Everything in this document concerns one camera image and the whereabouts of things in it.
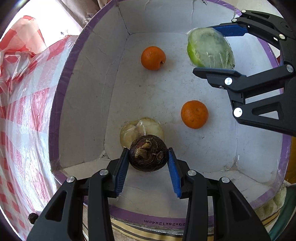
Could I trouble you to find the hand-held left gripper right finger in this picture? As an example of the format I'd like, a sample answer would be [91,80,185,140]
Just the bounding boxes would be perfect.
[168,148,271,241]

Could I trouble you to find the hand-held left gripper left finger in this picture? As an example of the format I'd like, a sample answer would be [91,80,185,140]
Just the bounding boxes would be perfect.
[26,147,130,241]

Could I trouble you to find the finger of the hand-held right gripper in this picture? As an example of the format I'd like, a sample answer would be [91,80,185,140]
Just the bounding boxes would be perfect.
[211,10,296,72]
[193,64,296,137]

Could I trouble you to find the green cut fruit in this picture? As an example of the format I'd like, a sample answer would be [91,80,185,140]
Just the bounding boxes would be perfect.
[187,27,235,69]

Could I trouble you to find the pale yellow cut fruit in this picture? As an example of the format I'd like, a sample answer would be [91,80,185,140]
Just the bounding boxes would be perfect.
[120,117,164,149]

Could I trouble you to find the orange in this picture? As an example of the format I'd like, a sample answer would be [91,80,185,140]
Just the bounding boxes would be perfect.
[181,100,209,129]
[141,46,166,70]

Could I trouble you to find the purple-edged white cardboard box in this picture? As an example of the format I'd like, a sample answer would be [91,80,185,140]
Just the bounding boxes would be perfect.
[47,0,293,234]

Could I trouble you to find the striped towel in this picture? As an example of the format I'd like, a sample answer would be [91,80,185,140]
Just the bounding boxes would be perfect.
[82,185,288,241]

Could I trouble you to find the red checked plastic tablecloth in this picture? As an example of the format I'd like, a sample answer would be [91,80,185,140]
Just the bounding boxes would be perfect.
[0,15,80,241]

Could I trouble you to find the grey embroidered curtain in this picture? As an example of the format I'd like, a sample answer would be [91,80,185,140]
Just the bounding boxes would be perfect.
[57,0,116,36]

